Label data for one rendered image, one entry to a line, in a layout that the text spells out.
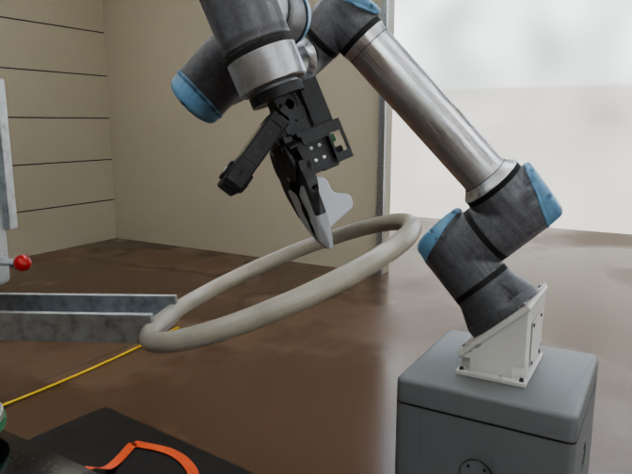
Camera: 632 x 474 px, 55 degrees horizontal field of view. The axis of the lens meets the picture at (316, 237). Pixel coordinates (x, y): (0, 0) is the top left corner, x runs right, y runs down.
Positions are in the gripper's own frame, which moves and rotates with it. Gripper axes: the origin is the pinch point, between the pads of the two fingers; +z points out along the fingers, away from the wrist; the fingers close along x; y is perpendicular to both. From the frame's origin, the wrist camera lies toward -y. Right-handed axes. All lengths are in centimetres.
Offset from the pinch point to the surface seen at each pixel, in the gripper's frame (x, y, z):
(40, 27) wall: 638, 33, -249
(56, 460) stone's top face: 49, -46, 23
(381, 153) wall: 427, 246, 12
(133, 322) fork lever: 30.5, -24.3, 3.0
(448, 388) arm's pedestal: 45, 31, 49
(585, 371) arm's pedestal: 40, 64, 62
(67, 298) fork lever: 48, -33, -4
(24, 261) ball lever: 52, -37, -13
